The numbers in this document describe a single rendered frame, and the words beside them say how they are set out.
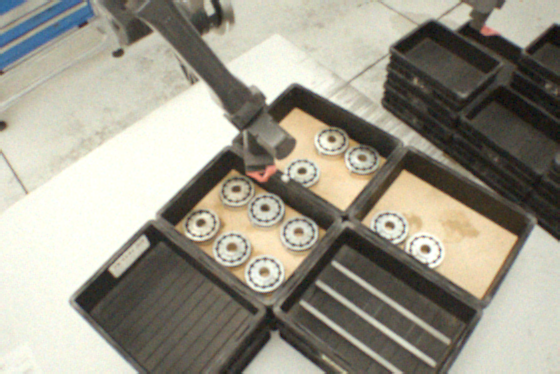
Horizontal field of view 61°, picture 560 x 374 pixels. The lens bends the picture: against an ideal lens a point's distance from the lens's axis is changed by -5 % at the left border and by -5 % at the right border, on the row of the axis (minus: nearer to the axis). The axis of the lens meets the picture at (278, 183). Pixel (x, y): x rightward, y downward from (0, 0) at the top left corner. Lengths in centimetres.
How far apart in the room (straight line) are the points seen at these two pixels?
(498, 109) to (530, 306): 108
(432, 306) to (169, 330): 66
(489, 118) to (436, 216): 96
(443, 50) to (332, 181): 113
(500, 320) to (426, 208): 37
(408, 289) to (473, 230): 26
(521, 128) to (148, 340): 173
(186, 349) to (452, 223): 78
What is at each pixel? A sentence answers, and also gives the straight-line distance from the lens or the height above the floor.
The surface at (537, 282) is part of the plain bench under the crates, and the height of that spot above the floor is 70.
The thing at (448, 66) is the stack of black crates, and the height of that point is 49.
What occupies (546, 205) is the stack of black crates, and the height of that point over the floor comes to 36.
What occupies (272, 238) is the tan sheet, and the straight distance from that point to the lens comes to 135.
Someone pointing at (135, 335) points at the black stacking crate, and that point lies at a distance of 133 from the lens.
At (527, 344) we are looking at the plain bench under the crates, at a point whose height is 70.
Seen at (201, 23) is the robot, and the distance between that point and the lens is 146.
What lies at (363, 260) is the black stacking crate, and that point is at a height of 83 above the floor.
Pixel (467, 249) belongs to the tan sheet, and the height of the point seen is 83.
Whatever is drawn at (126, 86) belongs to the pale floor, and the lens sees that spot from 304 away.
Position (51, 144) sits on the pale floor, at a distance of 294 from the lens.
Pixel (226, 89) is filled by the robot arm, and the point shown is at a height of 140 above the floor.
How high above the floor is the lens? 204
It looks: 57 degrees down
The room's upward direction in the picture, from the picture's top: 6 degrees counter-clockwise
